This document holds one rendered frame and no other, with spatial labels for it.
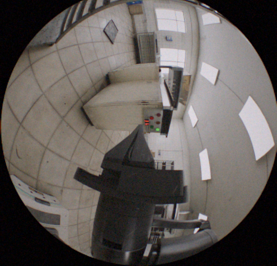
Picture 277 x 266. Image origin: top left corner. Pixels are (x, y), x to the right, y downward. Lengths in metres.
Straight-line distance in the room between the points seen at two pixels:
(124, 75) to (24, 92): 1.20
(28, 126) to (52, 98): 0.31
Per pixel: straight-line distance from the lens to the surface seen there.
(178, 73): 1.35
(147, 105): 0.60
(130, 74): 1.26
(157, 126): 0.68
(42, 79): 0.86
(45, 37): 0.86
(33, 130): 0.79
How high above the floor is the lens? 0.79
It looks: 11 degrees down
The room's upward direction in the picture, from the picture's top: 92 degrees clockwise
